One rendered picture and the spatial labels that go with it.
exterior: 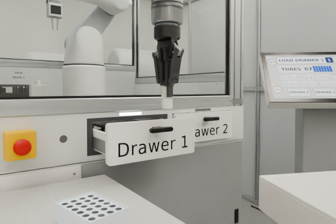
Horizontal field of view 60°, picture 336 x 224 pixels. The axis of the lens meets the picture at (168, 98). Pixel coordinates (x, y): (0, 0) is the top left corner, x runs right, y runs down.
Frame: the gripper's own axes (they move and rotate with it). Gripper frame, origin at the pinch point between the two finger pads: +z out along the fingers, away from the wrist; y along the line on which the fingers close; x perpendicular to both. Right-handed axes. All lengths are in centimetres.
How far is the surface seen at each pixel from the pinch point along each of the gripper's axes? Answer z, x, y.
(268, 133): 35, -162, 84
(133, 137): 10.8, 10.1, 1.2
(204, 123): 10.8, -27.4, 14.5
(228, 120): 10.3, -40.5, 14.5
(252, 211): 99, -147, 87
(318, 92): -1, -79, -2
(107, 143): 11.6, 17.6, 1.3
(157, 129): 8.5, 4.9, -2.4
